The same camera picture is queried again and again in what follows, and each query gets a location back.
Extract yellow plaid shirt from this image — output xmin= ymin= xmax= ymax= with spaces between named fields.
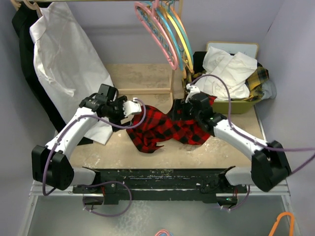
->
xmin=244 ymin=66 xmax=269 ymax=101

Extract black hanging garment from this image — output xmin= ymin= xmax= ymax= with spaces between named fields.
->
xmin=12 ymin=3 xmax=66 ymax=132

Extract green laundry basket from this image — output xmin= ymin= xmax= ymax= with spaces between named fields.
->
xmin=182 ymin=68 xmax=262 ymax=115

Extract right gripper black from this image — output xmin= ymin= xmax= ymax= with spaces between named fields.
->
xmin=167 ymin=99 xmax=202 ymax=122

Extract white hanging shirt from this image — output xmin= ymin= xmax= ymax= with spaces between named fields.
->
xmin=29 ymin=2 xmax=116 ymax=145

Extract aluminium rail frame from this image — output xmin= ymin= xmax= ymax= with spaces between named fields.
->
xmin=29 ymin=108 xmax=296 ymax=222

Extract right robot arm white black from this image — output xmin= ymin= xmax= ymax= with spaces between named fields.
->
xmin=171 ymin=92 xmax=291 ymax=192

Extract red black plaid shirt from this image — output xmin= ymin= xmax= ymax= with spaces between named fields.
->
xmin=126 ymin=99 xmax=210 ymax=153

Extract teal plastic hanger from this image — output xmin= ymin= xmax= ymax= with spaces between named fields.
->
xmin=165 ymin=0 xmax=193 ymax=73

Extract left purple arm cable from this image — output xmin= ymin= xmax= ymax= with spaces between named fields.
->
xmin=42 ymin=98 xmax=147 ymax=197

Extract orange hanger on floor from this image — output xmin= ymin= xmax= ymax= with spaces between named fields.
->
xmin=267 ymin=211 xmax=295 ymax=236

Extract pink plastic hanger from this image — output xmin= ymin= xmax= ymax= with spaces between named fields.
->
xmin=134 ymin=1 xmax=179 ymax=71

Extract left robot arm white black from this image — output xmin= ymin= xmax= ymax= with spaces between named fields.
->
xmin=31 ymin=84 xmax=134 ymax=193

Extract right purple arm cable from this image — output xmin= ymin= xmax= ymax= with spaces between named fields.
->
xmin=189 ymin=74 xmax=315 ymax=174

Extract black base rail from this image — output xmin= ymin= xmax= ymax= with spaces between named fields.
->
xmin=73 ymin=169 xmax=247 ymax=205

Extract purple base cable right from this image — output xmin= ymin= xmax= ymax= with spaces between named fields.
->
xmin=217 ymin=184 xmax=251 ymax=213

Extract wooden clothes rack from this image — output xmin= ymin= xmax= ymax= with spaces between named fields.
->
xmin=10 ymin=0 xmax=184 ymax=100

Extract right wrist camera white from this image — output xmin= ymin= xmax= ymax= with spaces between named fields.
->
xmin=185 ymin=84 xmax=200 ymax=103

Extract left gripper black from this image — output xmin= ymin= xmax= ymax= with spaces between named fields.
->
xmin=106 ymin=96 xmax=133 ymax=131

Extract white shirt in basket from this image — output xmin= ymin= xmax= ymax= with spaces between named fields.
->
xmin=195 ymin=47 xmax=257 ymax=100

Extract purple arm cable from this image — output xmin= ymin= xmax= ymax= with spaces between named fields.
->
xmin=189 ymin=74 xmax=315 ymax=174
xmin=42 ymin=98 xmax=147 ymax=197

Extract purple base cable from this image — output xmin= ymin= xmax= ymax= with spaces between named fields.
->
xmin=217 ymin=184 xmax=251 ymax=213
xmin=82 ymin=180 xmax=133 ymax=217

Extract grey blue garment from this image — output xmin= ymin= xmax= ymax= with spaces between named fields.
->
xmin=261 ymin=80 xmax=277 ymax=100

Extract yellow plastic hanger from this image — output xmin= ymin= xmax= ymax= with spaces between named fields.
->
xmin=158 ymin=0 xmax=193 ymax=77

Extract pink blue hangers bottom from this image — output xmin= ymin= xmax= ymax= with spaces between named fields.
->
xmin=155 ymin=229 xmax=173 ymax=236

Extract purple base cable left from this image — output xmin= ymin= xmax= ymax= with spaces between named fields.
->
xmin=82 ymin=180 xmax=133 ymax=217

